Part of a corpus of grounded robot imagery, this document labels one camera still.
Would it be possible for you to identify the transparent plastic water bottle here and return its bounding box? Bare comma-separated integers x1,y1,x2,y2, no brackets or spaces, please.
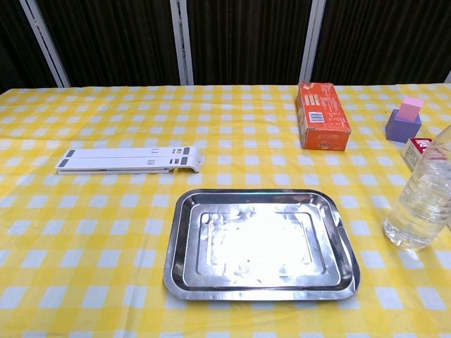
383,123,451,252

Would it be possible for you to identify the white folding laptop stand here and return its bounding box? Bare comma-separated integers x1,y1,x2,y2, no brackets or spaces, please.
56,146,205,176

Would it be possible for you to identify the cream carton with red print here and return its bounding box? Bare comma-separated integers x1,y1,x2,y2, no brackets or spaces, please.
401,137,433,173

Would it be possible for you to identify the stainless steel rectangular tray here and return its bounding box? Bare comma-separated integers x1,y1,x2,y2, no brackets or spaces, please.
163,188,362,303

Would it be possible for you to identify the purple foam cube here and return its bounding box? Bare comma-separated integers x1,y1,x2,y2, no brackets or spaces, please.
384,108,423,145

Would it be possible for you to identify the pink foam block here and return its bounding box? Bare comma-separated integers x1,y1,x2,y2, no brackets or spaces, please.
397,96,424,124

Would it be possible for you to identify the white partition frame post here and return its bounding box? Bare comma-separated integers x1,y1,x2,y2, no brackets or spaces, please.
19,0,72,89
299,0,327,85
169,0,195,86

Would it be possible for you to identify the orange cardboard box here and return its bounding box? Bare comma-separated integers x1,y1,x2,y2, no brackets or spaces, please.
295,81,353,154

